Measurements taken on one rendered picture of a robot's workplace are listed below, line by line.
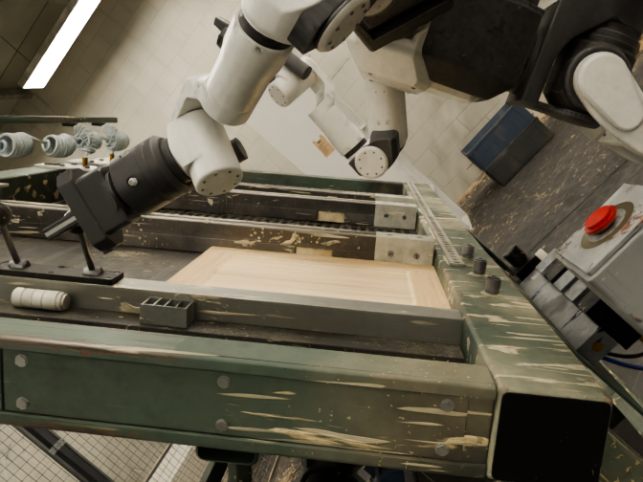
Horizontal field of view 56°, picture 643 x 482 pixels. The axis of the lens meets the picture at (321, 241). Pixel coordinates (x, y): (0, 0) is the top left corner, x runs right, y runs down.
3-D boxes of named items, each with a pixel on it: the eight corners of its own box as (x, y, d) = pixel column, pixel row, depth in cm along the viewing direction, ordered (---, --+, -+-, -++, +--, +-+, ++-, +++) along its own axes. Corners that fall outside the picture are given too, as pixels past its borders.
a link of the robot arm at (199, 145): (149, 202, 76) (226, 158, 74) (125, 134, 79) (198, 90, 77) (193, 226, 86) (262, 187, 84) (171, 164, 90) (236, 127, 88)
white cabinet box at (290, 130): (474, 230, 490) (283, 59, 477) (424, 279, 507) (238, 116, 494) (467, 214, 548) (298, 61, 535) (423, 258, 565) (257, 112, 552)
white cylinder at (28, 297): (11, 309, 90) (61, 314, 89) (10, 290, 89) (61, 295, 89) (21, 303, 93) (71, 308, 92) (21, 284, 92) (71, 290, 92)
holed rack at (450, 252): (465, 267, 117) (465, 264, 117) (449, 266, 117) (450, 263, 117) (412, 183, 278) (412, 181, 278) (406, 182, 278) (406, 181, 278)
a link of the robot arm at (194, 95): (182, 180, 80) (216, 113, 70) (163, 126, 83) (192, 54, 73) (226, 177, 84) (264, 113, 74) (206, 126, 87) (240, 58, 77)
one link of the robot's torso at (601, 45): (617, 56, 114) (558, 37, 114) (650, 48, 100) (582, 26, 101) (589, 123, 116) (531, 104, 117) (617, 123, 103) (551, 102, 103)
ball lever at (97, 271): (101, 288, 93) (81, 220, 85) (77, 285, 94) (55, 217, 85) (111, 271, 96) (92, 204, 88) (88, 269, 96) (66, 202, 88)
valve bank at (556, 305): (740, 367, 86) (618, 257, 84) (662, 434, 89) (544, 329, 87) (607, 278, 135) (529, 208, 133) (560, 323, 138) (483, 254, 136)
